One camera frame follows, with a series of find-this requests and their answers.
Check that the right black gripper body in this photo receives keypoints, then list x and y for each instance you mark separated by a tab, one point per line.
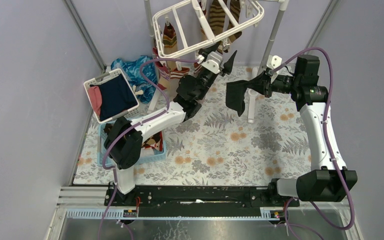
279	84

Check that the silver drying rack stand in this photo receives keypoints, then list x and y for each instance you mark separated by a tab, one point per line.
283	4

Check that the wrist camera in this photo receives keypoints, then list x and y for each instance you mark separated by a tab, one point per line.
273	64
213	62

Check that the red striped sock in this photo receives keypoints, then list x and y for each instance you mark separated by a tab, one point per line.
164	75

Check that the white sock hanger frame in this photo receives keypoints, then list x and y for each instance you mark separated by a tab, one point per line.
257	14

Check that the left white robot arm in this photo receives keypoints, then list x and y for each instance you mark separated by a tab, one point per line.
126	137

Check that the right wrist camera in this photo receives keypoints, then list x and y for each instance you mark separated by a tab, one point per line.
273	64

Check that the dark navy cloth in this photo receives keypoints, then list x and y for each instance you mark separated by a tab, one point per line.
117	97

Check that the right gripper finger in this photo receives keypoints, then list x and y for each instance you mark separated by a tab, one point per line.
259	87
260	80

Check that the pile of socks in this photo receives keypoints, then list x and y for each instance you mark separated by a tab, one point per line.
152	146

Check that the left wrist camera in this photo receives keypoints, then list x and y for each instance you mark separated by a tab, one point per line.
213	62

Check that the blue laundry basket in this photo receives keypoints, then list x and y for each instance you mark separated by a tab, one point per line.
103	130

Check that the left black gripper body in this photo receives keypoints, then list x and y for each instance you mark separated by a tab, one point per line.
213	62

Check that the white laundry basket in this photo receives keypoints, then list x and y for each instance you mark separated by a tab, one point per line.
104	78

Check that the black sock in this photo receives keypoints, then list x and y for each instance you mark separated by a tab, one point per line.
235	95

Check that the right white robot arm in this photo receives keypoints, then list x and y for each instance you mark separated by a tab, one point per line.
329	179

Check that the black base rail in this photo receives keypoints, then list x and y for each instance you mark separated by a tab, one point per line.
196	201

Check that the blue patterned cloth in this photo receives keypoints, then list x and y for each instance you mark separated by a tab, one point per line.
135	78

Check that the pink cloth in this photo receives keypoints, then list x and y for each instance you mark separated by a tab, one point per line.
95	98

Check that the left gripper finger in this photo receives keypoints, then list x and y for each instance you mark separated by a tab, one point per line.
228	65
205	52

